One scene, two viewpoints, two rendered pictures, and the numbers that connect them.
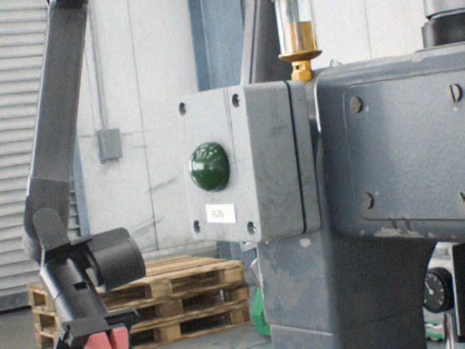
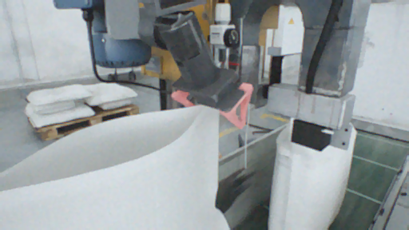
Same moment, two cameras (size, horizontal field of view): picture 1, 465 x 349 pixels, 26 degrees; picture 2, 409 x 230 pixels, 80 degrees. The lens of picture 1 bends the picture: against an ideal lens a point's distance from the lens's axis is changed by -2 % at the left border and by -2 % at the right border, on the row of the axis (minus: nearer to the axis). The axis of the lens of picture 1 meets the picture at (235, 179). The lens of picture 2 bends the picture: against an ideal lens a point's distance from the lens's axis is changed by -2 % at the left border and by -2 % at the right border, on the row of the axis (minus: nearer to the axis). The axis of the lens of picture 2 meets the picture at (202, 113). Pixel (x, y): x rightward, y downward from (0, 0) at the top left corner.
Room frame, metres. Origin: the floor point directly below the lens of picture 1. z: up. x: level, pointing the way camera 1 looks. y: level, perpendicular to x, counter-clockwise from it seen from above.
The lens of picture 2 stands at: (0.95, 0.34, 1.18)
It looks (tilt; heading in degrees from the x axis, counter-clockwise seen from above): 19 degrees down; 260
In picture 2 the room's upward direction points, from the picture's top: straight up
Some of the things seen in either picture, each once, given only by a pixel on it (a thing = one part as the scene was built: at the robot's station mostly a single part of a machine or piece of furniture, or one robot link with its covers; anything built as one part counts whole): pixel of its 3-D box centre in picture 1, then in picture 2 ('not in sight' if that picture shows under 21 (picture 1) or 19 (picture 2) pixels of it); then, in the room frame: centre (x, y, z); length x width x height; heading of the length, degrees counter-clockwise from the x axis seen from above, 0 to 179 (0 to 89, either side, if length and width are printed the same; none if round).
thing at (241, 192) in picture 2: not in sight; (279, 163); (0.38, -0.66, 0.53); 1.05 x 0.02 x 0.41; 34
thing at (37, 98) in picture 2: not in sight; (61, 94); (2.12, -2.73, 0.44); 0.66 x 0.42 x 0.14; 31
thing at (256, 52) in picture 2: not in sight; (254, 75); (0.74, -0.18, 1.07); 0.03 x 0.01 x 0.13; 124
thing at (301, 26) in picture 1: (296, 26); not in sight; (0.66, -0.05, 1.37); 0.03 x 0.02 x 0.03; 34
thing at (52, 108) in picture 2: not in sight; (51, 101); (2.29, -2.86, 0.32); 0.66 x 0.42 x 0.15; 119
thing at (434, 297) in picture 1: (437, 289); (231, 37); (0.81, -0.15, 1.16); 0.04 x 0.02 x 0.04; 34
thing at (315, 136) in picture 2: not in sight; (319, 134); (0.65, -0.05, 0.98); 0.09 x 0.05 x 0.05; 124
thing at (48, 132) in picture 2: not in sight; (85, 113); (1.99, -3.06, 0.07); 1.20 x 0.82 x 0.14; 34
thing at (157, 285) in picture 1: (134, 283); not in sight; (6.63, 0.74, 0.36); 1.20 x 0.82 x 0.14; 120
